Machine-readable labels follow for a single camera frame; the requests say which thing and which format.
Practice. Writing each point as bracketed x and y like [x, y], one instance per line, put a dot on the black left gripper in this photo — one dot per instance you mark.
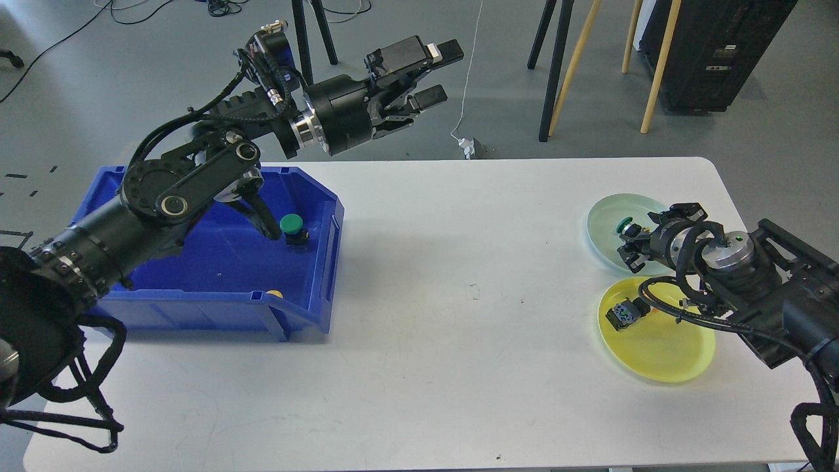
[336, 115]

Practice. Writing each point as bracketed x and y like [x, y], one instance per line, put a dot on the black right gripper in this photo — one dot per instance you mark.
[669, 229]

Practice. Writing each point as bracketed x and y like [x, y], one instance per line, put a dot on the green push button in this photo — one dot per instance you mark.
[293, 227]
[627, 229]

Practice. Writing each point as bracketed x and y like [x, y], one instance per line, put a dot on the yellow push button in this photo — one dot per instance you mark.
[627, 313]

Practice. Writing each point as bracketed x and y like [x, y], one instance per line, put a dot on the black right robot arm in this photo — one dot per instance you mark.
[778, 294]

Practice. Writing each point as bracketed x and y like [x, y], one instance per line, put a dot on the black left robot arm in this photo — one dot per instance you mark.
[55, 353]

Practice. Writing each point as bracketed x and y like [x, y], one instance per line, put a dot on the light green plate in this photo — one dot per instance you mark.
[607, 213]

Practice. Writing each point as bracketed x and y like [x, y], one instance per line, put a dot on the black tripod leg right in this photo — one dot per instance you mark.
[565, 10]

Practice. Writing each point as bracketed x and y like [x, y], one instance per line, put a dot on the wooden stand legs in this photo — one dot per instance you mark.
[659, 69]

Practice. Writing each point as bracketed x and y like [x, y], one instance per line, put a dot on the blue plastic storage bin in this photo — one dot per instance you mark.
[219, 280]

